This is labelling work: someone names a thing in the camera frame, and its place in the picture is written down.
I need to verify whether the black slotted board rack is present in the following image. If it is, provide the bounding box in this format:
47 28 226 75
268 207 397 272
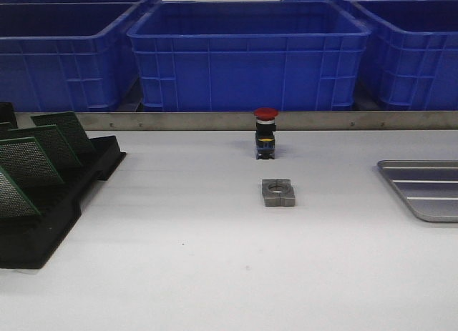
1 136 126 269

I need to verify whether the green perforated board rearmost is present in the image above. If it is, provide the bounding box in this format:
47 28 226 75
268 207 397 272
31 112 95 154

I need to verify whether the green perforated board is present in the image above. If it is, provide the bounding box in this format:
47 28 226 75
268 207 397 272
1 167 42 221
1 124 82 170
1 137 64 188

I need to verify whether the green perforated board front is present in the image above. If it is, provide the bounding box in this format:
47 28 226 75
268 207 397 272
1 167 42 221

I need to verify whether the blue right plastic crate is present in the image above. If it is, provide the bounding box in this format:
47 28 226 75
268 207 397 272
352 0 457 111

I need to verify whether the steel table edge rail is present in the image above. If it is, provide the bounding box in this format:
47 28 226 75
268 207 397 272
77 111 457 131

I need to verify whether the silver metal tray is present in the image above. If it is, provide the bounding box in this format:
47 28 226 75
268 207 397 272
377 160 457 223

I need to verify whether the black rack far left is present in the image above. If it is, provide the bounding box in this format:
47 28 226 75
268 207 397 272
0 102 17 129

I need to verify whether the blue centre plastic crate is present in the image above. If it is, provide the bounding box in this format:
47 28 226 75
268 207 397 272
128 1 370 112

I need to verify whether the blue plastic crate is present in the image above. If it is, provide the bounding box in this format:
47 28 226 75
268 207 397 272
352 0 457 111
128 1 370 112
1 3 140 112

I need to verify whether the grey metal clamp block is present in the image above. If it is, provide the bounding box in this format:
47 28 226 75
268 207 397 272
261 179 296 207

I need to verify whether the red emergency stop button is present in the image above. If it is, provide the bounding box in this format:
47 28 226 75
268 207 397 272
254 107 278 159

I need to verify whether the blue left plastic crate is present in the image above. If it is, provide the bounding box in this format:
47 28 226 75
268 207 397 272
1 3 140 112

